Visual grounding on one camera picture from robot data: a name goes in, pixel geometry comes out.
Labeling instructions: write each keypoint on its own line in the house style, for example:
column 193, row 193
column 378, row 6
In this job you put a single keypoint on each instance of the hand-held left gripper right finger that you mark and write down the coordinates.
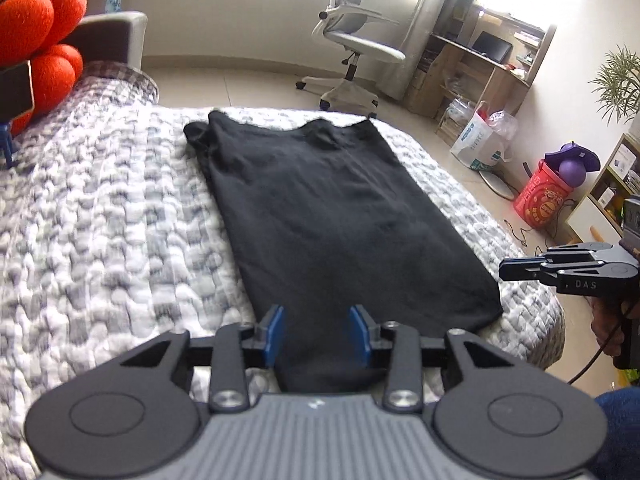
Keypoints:
column 359, row 332

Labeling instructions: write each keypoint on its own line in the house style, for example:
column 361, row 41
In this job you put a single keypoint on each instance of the blue phone stand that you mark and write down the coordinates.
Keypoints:
column 7, row 142

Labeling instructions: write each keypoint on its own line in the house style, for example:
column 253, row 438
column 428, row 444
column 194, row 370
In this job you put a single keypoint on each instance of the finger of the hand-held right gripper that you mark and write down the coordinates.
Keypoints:
column 522, row 270
column 580, row 254

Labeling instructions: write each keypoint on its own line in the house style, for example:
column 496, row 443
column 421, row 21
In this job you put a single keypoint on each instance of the grey sofa armrest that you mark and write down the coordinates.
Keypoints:
column 110, row 35

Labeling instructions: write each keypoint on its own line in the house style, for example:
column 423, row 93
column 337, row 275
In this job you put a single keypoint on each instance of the plastic bag of books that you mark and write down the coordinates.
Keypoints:
column 455, row 115

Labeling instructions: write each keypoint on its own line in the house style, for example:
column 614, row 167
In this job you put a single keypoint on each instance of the potted green plant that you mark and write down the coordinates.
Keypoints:
column 620, row 85

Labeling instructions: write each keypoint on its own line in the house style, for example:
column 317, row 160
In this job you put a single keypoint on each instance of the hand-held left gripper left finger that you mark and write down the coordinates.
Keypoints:
column 275, row 335

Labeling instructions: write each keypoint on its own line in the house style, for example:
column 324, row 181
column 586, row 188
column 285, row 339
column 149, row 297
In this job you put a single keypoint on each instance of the purple hat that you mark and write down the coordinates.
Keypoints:
column 575, row 152

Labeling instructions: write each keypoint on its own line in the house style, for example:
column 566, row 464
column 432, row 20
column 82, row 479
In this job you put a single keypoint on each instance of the wooden desk with shelves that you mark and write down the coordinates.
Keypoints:
column 450, row 70

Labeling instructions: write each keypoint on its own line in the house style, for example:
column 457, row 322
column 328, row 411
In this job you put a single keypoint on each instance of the beige curtain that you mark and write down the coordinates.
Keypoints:
column 430, row 25

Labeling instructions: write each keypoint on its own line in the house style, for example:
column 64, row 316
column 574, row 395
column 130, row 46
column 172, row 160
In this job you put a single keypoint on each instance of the grey checked quilt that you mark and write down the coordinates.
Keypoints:
column 125, row 210

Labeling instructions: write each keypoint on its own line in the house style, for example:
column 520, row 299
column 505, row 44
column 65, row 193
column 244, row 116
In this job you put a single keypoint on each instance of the smartphone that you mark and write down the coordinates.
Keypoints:
column 15, row 92

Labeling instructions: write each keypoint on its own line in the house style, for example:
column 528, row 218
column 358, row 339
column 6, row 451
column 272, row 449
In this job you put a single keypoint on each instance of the red bucket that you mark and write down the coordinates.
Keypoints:
column 540, row 200

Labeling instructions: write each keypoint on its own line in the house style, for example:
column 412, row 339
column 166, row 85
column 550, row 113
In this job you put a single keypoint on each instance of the white office chair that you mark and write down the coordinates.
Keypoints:
column 360, row 40

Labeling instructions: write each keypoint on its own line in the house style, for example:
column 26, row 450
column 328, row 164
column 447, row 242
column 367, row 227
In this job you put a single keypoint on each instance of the black shirt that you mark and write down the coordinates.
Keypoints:
column 340, row 220

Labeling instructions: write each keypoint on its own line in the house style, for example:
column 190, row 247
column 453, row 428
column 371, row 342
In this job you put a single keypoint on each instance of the black monitor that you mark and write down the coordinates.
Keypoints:
column 492, row 47

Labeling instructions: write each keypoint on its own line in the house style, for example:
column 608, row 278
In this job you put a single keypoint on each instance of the person's right hand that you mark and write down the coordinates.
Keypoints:
column 605, row 325

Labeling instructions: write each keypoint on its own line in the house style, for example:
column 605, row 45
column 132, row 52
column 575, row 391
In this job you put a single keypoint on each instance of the orange knot cushion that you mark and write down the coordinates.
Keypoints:
column 45, row 20

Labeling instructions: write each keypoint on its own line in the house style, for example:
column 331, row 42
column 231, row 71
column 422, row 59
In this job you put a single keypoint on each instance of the purple ball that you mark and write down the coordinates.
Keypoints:
column 572, row 172

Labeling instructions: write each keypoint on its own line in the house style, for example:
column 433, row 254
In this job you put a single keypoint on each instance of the person's blue trouser leg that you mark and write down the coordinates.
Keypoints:
column 620, row 435

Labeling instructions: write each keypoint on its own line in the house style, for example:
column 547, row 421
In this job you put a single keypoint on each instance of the clear plastic bag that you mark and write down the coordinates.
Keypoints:
column 504, row 127

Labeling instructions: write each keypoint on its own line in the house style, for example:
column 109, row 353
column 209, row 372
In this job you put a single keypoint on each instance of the white paper bag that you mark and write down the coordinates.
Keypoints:
column 475, row 145

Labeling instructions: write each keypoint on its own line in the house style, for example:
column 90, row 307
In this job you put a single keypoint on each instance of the white wooden cabinet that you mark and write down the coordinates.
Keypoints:
column 595, row 215

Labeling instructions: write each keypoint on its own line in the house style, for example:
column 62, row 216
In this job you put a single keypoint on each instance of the white round board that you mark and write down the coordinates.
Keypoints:
column 500, row 182

